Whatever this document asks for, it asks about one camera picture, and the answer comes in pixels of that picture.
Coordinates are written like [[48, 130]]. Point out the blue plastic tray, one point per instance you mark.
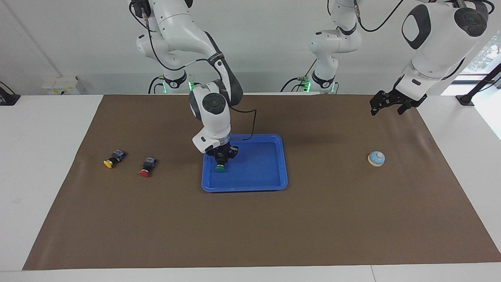
[[258, 172]]

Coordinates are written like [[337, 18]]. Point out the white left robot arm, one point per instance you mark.
[[438, 51]]

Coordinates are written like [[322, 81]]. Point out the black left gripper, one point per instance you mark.
[[403, 97]]

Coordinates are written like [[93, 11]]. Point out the yellow push button switch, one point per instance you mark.
[[111, 161]]

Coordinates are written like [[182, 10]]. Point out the brown table mat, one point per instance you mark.
[[250, 227]]

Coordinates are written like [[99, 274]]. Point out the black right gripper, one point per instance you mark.
[[223, 150]]

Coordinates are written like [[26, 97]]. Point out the window with foliage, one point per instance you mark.
[[483, 58]]

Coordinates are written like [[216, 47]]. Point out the red push button switch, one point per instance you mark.
[[146, 168]]

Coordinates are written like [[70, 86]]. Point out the green push button switch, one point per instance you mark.
[[220, 168]]

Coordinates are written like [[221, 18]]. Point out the black angled stand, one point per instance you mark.
[[477, 86]]

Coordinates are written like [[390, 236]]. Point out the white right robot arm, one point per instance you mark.
[[213, 117]]

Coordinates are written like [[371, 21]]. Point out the white wall box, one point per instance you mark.
[[62, 86]]

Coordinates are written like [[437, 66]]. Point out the light blue service bell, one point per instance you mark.
[[377, 158]]

